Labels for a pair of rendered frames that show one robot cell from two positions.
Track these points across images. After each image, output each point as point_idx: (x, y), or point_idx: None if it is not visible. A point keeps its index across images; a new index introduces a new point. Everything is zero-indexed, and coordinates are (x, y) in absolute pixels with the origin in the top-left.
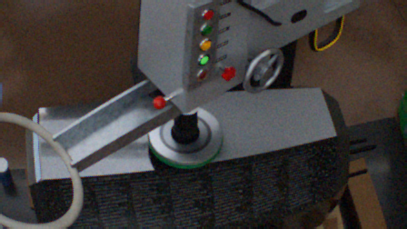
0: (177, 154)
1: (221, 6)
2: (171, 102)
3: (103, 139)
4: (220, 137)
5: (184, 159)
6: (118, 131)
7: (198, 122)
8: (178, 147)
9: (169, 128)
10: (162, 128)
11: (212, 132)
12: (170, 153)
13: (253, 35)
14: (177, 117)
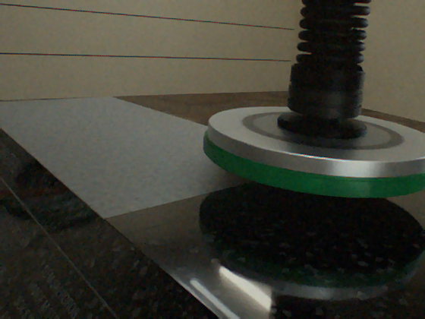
0: (393, 127)
1: None
2: (171, 235)
3: None
4: (269, 107)
5: (387, 123)
6: None
7: (261, 121)
8: (374, 128)
9: (344, 140)
10: (363, 146)
11: (268, 112)
12: (407, 133)
13: None
14: (366, 35)
